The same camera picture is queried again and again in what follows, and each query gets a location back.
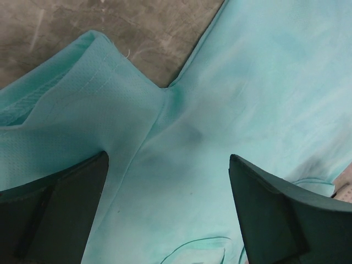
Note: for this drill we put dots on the turquoise t-shirt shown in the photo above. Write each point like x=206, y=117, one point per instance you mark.
x=269, y=81

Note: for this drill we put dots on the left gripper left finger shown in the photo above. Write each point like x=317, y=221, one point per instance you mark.
x=49, y=220

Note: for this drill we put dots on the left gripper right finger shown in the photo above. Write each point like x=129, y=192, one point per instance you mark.
x=283, y=223

